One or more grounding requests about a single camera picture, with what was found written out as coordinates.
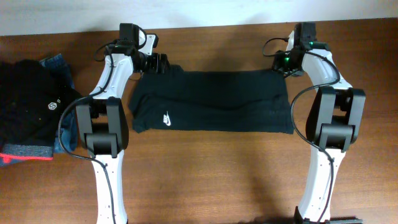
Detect dark green Nike t-shirt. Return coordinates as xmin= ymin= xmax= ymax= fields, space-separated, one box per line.
xmin=129 ymin=65 xmax=294 ymax=134

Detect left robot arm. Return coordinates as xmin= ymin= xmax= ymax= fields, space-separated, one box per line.
xmin=75 ymin=23 xmax=170 ymax=223

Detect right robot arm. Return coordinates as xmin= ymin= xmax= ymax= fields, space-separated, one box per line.
xmin=272 ymin=22 xmax=366 ymax=223

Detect blue denim jeans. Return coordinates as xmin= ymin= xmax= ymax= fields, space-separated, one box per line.
xmin=40 ymin=54 xmax=78 ymax=152

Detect black folded garment with logo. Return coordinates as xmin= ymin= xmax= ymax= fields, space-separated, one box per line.
xmin=1 ymin=60 xmax=81 ymax=146

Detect grey garment with red stripe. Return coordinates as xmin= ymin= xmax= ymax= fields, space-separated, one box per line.
xmin=1 ymin=144 xmax=53 ymax=167

